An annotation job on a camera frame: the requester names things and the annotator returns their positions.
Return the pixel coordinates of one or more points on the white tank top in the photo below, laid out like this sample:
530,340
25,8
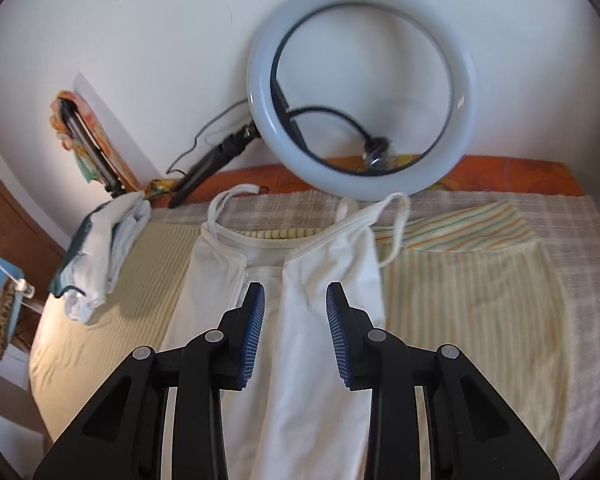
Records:
300,310

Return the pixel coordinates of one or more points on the colourful patterned cloth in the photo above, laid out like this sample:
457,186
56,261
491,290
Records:
97,135

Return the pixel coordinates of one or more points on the pile of white clothes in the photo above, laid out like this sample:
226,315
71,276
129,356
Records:
105,255

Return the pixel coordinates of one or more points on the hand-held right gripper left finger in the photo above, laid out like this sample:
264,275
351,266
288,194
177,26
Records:
250,330

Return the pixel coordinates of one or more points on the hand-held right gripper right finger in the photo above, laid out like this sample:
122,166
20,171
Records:
341,335

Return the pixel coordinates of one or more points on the yellow striped blanket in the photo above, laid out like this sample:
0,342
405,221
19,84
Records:
480,300

